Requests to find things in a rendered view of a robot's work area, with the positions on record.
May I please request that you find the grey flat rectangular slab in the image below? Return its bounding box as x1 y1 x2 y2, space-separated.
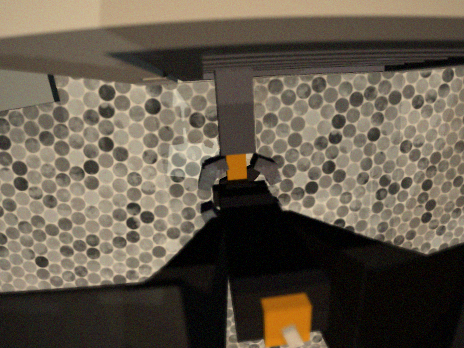
0 69 60 112

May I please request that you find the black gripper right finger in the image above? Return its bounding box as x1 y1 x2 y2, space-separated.
283 210 464 348

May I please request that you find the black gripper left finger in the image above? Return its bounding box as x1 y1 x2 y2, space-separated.
0 217 228 348

